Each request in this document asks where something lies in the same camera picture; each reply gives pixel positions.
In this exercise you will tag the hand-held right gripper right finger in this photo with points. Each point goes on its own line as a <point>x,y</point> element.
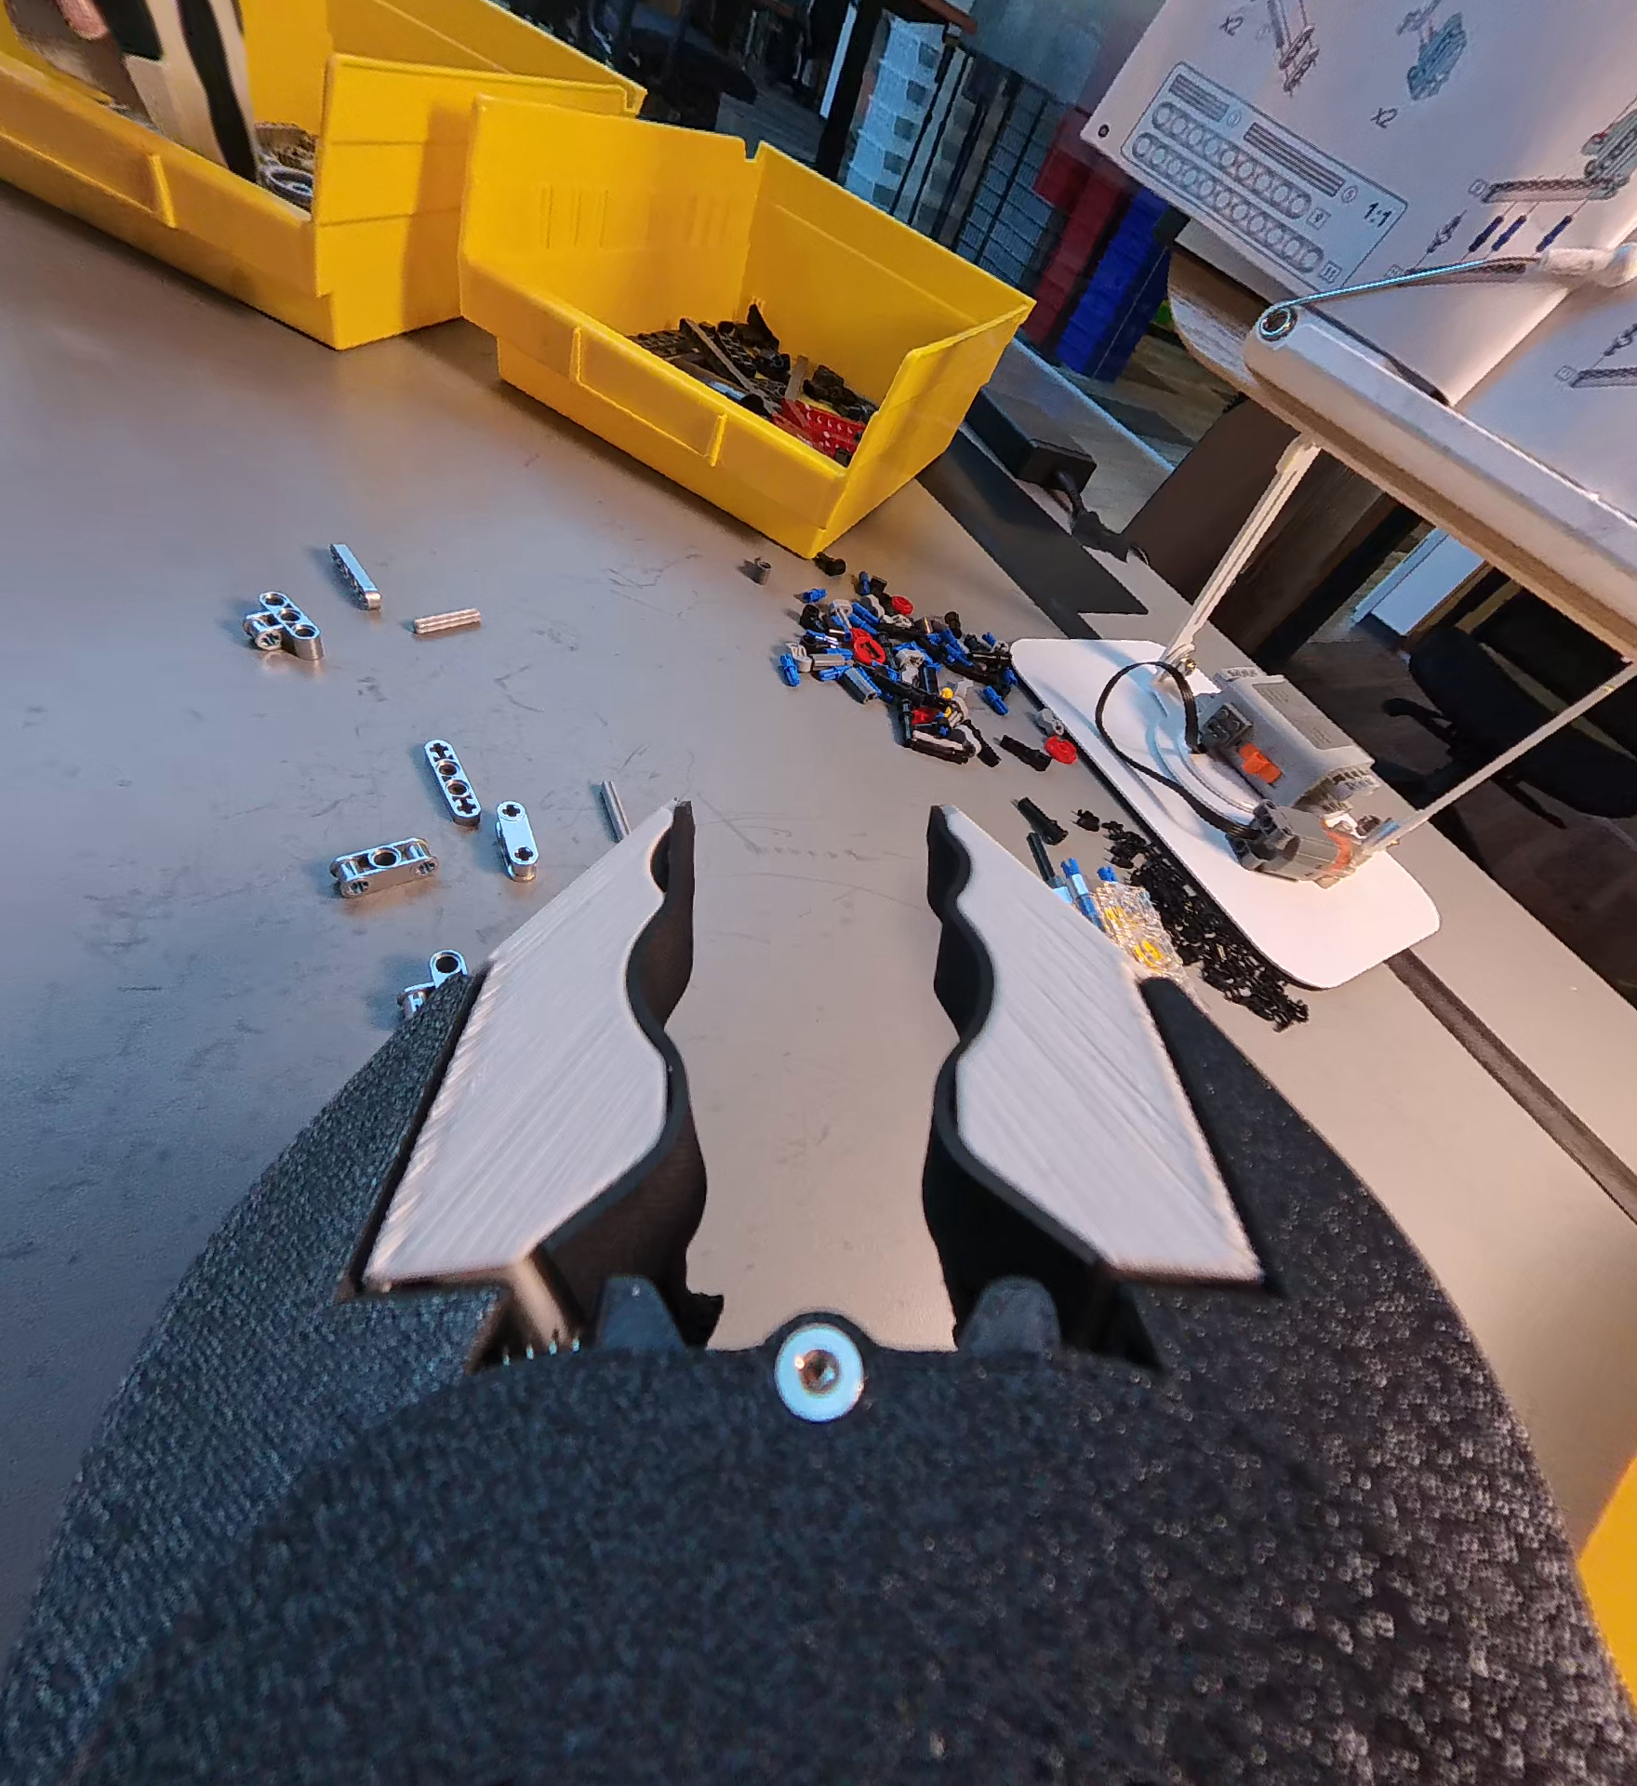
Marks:
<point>1105,1118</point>

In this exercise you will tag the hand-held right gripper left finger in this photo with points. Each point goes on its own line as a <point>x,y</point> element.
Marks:
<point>528,1118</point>

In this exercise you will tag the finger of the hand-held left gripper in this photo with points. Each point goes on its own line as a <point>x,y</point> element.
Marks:
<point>239,85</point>
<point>168,106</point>

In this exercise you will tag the pile of silver beam parts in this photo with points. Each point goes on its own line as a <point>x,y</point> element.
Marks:
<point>288,158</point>

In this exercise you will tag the clear brick engine assembly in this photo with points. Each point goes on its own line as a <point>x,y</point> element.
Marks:
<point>1125,914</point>

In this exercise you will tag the pile of mixed brick parts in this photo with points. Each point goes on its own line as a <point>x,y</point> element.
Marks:
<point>902,672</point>

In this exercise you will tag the silver three-hole beam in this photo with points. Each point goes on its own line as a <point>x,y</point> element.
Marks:
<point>286,630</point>

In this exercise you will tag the building instruction booklet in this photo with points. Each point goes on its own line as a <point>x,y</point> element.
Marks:
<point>1459,108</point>

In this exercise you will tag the grey desk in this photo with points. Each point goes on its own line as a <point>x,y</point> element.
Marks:
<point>134,837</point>

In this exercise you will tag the pile of black pins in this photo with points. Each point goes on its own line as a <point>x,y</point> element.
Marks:
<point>1210,934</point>

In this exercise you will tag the short thin silver liftarm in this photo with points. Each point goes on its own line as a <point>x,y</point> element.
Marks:
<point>518,839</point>

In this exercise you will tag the single black connector pin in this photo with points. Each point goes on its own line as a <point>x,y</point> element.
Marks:
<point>1037,815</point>

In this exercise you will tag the grey motor brick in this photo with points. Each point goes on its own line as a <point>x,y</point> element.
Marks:
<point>1293,739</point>

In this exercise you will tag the short silver axle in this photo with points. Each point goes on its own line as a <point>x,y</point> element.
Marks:
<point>445,623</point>

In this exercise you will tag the black office chair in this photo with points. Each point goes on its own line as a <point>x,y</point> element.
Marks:
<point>1542,739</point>

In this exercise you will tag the pile of black brick parts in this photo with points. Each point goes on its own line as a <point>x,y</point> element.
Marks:
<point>747,377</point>

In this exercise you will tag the black power adapter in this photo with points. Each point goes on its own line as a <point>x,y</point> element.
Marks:
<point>1034,441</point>

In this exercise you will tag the wooden stand board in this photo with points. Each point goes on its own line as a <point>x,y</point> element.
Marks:
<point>1210,321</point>

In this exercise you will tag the shelf of coloured bins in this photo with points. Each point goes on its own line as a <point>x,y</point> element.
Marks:
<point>1111,265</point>

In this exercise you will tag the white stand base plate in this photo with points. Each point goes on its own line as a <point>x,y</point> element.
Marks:
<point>1332,934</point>

